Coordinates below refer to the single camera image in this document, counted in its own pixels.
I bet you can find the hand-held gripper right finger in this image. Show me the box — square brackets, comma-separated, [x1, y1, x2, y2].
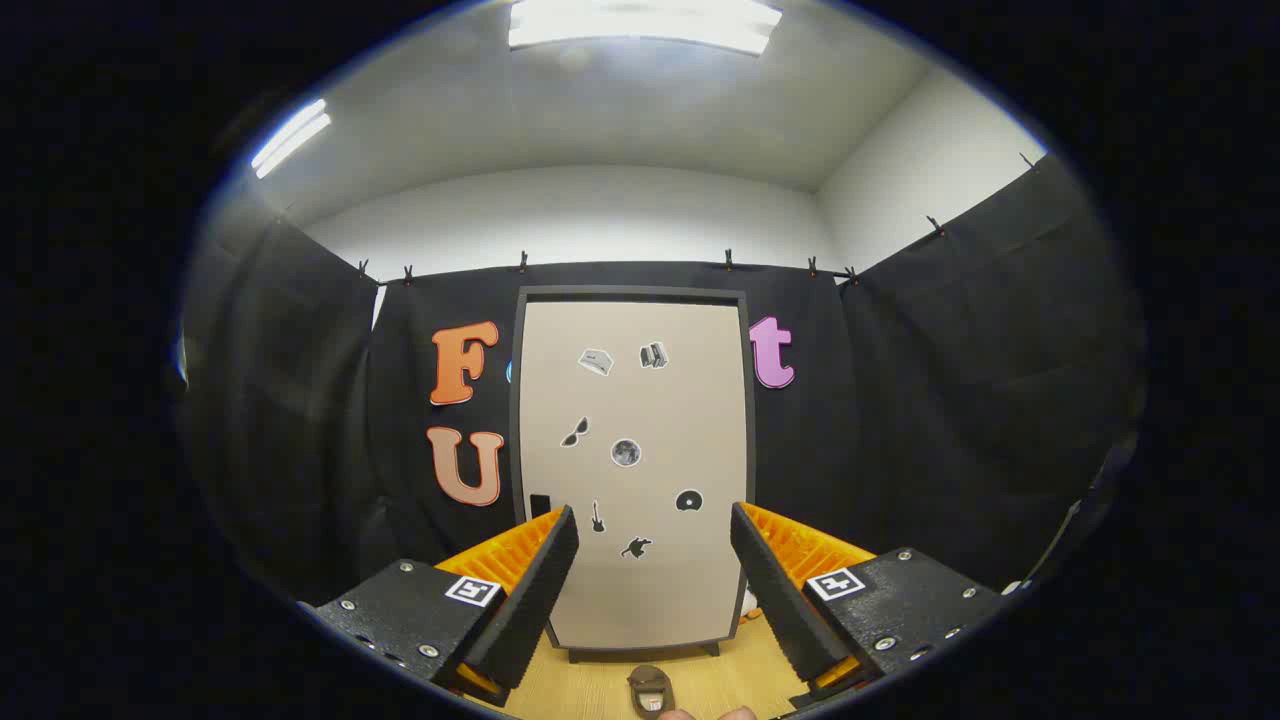
[730, 502, 1011, 711]

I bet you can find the black backdrop cloth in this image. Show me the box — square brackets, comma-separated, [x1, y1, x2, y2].
[180, 150, 1146, 611]

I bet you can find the brown fuzzy shoe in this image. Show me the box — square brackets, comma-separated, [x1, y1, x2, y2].
[627, 664, 673, 719]

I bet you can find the wide ceiling light panel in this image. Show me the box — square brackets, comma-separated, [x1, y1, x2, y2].
[508, 0, 783, 56]

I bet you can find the narrow ceiling light strip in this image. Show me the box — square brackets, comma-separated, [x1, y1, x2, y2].
[250, 98, 333, 181]

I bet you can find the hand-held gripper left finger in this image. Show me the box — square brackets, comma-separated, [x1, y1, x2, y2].
[297, 505, 581, 709]

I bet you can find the thin grey pole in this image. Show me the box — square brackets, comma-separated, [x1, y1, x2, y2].
[1020, 498, 1086, 591]

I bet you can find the dark grey shoe cabinet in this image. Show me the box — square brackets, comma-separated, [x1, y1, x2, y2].
[510, 286, 757, 663]

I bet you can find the beige shoe cabinet door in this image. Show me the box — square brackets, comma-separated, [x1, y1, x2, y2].
[520, 300, 749, 651]

